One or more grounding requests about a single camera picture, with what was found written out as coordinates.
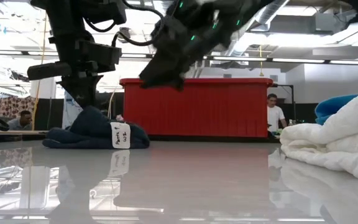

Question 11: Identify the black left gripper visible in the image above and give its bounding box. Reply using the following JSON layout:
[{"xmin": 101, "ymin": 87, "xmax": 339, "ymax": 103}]
[{"xmin": 26, "ymin": 46, "xmax": 117, "ymax": 110}]

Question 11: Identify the background workbench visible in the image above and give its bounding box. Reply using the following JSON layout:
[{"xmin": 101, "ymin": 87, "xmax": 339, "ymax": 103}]
[{"xmin": 0, "ymin": 129, "xmax": 49, "ymax": 144}]

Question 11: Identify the brown patterned fabric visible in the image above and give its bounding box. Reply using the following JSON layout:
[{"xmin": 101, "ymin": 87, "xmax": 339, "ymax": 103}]
[{"xmin": 0, "ymin": 95, "xmax": 37, "ymax": 119}]

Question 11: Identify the person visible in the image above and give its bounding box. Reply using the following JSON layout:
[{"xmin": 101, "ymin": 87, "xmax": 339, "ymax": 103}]
[
  {"xmin": 266, "ymin": 93, "xmax": 289, "ymax": 135},
  {"xmin": 7, "ymin": 110, "xmax": 34, "ymax": 131}
]

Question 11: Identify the large red plastic bin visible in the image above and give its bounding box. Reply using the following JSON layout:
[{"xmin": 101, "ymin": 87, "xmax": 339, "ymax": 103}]
[{"xmin": 119, "ymin": 77, "xmax": 274, "ymax": 139}]

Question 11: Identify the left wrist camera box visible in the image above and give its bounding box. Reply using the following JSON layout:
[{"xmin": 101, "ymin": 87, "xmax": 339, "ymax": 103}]
[{"xmin": 78, "ymin": 40, "xmax": 123, "ymax": 67}]

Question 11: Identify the yellow wooden pole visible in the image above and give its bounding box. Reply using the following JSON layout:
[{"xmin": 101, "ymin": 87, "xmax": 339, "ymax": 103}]
[{"xmin": 31, "ymin": 12, "xmax": 48, "ymax": 131}]

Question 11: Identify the black garment with white tag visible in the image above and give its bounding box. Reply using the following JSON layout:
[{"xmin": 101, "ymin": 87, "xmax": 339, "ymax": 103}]
[{"xmin": 42, "ymin": 105, "xmax": 151, "ymax": 151}]

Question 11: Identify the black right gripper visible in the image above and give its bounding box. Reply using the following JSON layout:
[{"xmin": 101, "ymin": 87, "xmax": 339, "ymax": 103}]
[{"xmin": 138, "ymin": 15, "xmax": 232, "ymax": 92}]

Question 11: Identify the blue spray bottle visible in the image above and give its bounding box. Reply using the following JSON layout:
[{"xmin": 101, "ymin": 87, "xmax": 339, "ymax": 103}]
[{"xmin": 61, "ymin": 90, "xmax": 84, "ymax": 129}]

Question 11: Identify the blue cloth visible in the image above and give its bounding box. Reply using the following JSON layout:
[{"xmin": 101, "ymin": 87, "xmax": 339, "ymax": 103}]
[{"xmin": 314, "ymin": 84, "xmax": 358, "ymax": 126}]

